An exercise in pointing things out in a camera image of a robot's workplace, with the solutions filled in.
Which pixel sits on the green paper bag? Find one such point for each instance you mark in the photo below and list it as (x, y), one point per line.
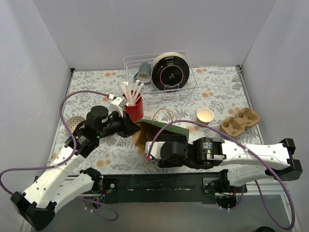
(149, 129)

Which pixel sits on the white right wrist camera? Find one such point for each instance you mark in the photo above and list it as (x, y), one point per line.
(155, 152)

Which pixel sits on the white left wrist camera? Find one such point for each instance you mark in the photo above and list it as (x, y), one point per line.
(118, 104)

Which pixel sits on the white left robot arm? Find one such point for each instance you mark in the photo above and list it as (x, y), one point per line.
(39, 203)

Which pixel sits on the black round plate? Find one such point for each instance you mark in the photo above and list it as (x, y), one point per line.
(170, 71)

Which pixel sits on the patterned small bowl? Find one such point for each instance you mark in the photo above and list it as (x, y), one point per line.
(73, 122)

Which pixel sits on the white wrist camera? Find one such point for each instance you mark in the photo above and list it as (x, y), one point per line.
(155, 152)
(118, 104)

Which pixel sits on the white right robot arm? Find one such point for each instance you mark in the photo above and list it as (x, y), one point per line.
(255, 161)

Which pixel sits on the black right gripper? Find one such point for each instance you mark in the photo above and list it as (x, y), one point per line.
(172, 138)

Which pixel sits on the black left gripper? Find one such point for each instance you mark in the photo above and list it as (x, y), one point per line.
(126, 124)

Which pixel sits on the grey ceramic mug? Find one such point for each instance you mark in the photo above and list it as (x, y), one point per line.
(144, 73)

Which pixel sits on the red ribbed straw holder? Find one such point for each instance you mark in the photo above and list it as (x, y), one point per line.
(136, 111)

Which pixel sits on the white wire dish rack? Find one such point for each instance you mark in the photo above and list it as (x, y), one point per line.
(150, 93)

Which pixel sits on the white straw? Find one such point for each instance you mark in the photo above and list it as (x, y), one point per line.
(124, 90)
(141, 84)
(135, 91)
(129, 93)

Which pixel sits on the brown paper cup stack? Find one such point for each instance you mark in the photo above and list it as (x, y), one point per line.
(205, 116)

